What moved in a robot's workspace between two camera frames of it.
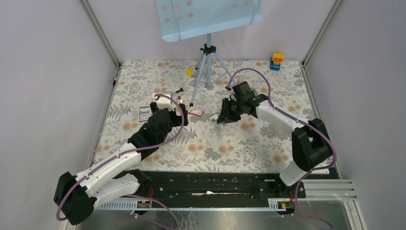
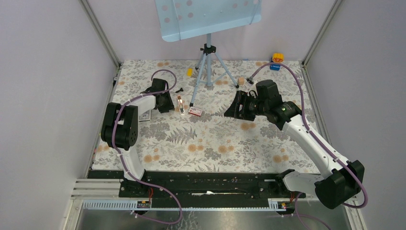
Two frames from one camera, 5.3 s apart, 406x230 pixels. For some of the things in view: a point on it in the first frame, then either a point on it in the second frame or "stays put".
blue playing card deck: (143, 113) stays put
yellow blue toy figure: (276, 59) stays put
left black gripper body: (174, 120) → (166, 104)
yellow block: (189, 72) stays put
